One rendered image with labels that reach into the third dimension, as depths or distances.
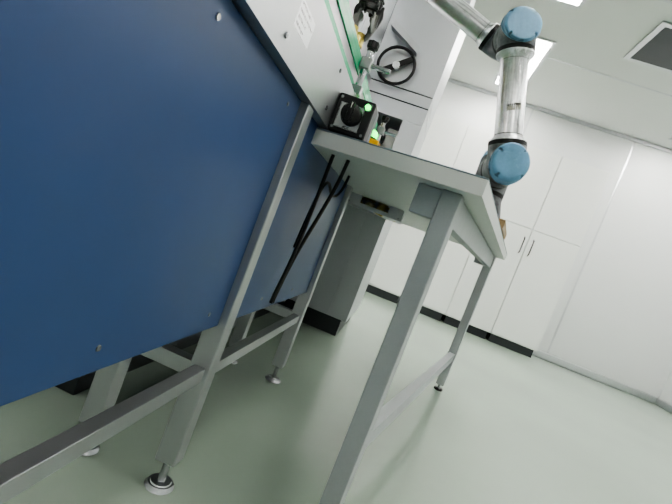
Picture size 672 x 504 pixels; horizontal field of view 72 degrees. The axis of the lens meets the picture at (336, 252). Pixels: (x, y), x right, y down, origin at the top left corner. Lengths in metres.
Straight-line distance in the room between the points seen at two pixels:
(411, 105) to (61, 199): 2.35
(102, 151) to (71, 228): 0.07
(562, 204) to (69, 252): 5.31
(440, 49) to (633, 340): 4.49
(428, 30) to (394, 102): 0.42
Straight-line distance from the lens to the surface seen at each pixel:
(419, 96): 2.67
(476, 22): 1.80
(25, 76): 0.38
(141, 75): 0.46
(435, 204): 0.93
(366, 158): 0.93
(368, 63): 1.17
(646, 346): 6.41
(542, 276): 5.48
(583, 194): 5.63
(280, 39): 0.65
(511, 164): 1.51
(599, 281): 6.14
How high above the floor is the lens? 0.57
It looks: 3 degrees down
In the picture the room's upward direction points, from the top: 21 degrees clockwise
